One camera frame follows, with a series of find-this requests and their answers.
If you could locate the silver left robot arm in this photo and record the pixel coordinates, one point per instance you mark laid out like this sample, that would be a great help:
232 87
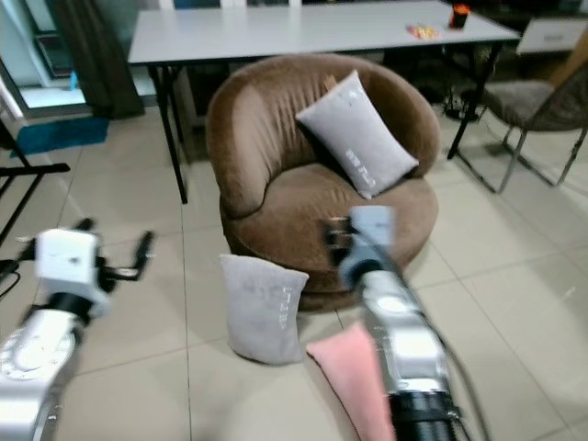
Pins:
41 367

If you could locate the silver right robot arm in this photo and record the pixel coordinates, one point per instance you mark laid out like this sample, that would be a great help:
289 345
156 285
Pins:
409 340

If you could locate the brown round sofa chair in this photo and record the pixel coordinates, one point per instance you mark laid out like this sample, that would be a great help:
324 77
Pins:
285 220

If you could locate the blue floor mat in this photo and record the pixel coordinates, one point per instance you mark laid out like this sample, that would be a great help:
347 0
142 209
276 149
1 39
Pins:
60 136

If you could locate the grey pillow with white print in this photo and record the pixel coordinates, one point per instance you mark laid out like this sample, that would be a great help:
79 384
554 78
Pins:
356 133
259 312

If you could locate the pink pillow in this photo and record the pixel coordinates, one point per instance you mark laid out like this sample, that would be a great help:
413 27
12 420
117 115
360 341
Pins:
354 386

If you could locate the black metal stand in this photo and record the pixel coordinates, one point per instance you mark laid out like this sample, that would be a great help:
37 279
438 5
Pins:
37 169

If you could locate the small blue bottle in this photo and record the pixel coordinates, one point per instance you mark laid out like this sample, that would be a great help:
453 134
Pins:
74 83

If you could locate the dark grey curtain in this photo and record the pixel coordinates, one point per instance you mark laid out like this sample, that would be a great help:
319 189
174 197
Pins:
96 60

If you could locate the colourful snack packet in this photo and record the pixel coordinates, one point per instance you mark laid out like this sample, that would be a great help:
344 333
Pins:
422 31

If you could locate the grey chair with metal legs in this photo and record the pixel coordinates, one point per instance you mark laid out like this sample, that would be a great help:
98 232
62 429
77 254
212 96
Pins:
528 103

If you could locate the small grey table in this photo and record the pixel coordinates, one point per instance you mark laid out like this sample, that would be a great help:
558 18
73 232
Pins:
556 37

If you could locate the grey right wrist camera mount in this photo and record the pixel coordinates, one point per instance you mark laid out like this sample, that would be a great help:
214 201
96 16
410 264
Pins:
367 241

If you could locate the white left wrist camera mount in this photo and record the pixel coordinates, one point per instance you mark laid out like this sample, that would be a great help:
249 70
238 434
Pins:
68 259

